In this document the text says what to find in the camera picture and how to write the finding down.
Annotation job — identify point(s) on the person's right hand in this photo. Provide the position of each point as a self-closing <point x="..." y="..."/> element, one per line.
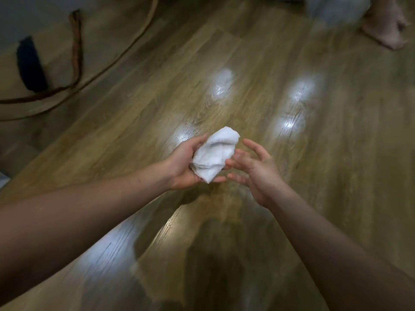
<point x="262" y="178"/>

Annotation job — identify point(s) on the person's left hand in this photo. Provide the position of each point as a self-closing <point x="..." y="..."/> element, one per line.
<point x="181" y="165"/>

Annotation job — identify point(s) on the white towel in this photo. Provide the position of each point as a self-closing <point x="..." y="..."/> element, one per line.
<point x="215" y="155"/>

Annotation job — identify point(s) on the person's right forearm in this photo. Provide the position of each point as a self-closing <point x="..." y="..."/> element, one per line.
<point x="340" y="255"/>

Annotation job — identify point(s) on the person's left forearm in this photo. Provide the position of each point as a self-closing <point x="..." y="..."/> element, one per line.
<point x="77" y="226"/>

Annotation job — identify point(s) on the grey metal furniture leg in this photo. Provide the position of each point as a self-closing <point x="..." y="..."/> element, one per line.
<point x="4" y="179"/>

